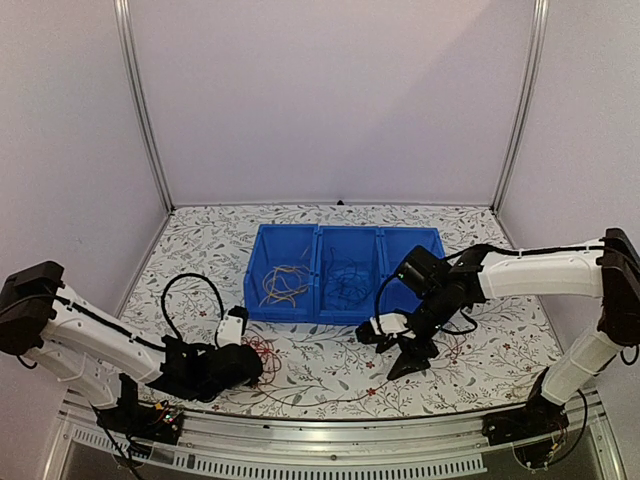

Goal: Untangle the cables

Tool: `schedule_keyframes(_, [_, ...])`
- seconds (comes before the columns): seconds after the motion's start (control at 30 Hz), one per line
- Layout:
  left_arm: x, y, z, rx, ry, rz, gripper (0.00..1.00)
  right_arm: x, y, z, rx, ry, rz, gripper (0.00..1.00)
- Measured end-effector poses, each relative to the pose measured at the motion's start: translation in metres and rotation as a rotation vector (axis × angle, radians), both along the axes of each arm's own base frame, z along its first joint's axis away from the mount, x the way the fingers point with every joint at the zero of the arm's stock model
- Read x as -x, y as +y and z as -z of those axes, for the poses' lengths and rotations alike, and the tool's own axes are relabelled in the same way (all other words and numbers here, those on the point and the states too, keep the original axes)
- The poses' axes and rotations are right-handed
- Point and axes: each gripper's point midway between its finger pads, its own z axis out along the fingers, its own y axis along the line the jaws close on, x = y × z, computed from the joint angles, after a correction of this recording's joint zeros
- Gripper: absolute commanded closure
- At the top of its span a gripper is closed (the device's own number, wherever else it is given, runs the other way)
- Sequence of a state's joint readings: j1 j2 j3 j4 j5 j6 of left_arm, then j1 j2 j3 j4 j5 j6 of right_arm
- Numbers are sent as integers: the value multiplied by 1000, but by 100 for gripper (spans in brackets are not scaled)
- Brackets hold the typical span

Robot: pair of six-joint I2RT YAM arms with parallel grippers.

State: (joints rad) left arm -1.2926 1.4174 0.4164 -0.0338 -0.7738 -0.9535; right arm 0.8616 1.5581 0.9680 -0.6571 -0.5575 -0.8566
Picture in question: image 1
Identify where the yellow cable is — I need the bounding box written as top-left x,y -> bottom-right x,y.
257,249 -> 311,309
262,264 -> 311,306

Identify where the aluminium corner post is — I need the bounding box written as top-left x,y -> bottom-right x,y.
113,0 -> 175,214
491,0 -> 549,216

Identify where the right aluminium corner post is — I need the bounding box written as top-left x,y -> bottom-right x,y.
491,0 -> 549,216

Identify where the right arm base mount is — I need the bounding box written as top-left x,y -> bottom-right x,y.
481,394 -> 569,470

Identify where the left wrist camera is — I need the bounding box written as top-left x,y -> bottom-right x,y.
214,306 -> 249,348

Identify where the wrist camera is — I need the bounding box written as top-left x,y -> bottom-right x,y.
214,306 -> 249,348
355,312 -> 416,344

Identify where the floral tablecloth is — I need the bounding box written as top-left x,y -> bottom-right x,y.
120,205 -> 560,420

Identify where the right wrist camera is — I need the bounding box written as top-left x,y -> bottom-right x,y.
355,312 -> 416,344

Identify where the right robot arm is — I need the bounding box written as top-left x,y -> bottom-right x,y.
358,228 -> 639,436

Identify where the red cable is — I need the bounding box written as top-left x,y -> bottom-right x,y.
259,329 -> 469,409
239,335 -> 289,389

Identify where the blue plastic bin far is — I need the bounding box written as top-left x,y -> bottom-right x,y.
243,224 -> 318,323

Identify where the blue plastic bin near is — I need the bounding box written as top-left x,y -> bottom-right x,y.
380,227 -> 445,314

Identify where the aluminium front rail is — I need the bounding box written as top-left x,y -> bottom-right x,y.
43,389 -> 628,479

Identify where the left aluminium corner post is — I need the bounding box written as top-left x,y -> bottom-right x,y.
113,0 -> 175,214

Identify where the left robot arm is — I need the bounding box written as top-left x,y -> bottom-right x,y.
1,261 -> 263,434

